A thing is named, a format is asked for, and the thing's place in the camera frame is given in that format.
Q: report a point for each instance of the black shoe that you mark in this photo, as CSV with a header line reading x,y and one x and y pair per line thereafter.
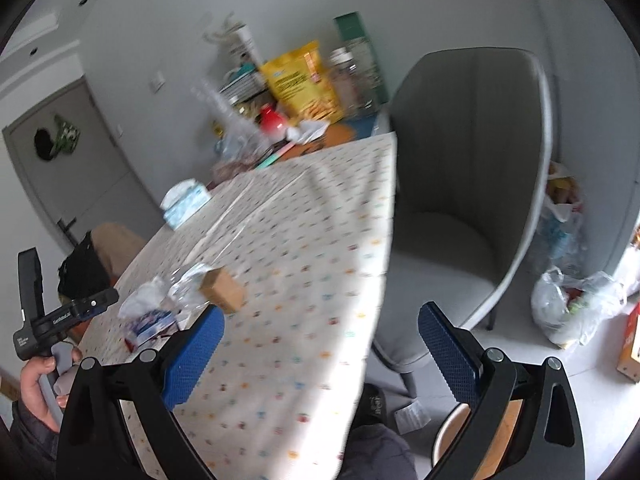
x,y
371,407

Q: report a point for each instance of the grey upholstered chair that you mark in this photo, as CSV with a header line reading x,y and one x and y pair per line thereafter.
x,y
474,137

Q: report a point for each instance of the clear glass jar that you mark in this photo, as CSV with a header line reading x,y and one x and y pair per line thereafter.
x,y
352,88

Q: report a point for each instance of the person's left hand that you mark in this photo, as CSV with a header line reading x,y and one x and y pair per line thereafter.
x,y
31,394

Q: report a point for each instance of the dotted white tablecloth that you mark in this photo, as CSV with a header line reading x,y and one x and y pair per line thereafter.
x,y
308,239

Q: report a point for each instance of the small brown cardboard box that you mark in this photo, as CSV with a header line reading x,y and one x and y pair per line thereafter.
x,y
222,290

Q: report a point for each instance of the grey door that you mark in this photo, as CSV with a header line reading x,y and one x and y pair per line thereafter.
x,y
73,193

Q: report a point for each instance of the green tall box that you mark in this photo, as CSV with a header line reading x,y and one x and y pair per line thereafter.
x,y
356,39

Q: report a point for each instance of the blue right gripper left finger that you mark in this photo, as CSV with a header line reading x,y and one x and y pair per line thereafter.
x,y
187,353

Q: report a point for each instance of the clear plastic bag on table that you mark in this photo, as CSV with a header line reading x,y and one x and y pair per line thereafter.
x,y
241,145

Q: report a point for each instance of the red white milk carton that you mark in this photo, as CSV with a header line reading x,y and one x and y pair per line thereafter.
x,y
154,325

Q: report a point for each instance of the yellow snack bag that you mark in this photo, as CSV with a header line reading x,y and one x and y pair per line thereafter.
x,y
301,84

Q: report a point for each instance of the clear plastic bag with trash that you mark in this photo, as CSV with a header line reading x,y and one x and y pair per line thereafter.
x,y
569,310

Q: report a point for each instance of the orange cardboard carry box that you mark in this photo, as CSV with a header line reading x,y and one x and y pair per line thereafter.
x,y
629,360

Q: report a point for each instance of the white plastic bag by wall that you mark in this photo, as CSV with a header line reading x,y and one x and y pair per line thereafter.
x,y
559,238

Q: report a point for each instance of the red apple-shaped jar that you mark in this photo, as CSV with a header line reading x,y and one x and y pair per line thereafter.
x,y
272,123

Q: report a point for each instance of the blue tissue box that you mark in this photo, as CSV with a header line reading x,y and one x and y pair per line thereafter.
x,y
182,201

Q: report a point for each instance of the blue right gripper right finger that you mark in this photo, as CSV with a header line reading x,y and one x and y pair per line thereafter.
x,y
455,352

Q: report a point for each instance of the clear crumpled plastic wrap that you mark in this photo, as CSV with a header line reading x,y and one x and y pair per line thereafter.
x,y
184,288

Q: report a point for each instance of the white tissue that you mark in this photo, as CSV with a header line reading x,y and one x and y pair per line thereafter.
x,y
146,298

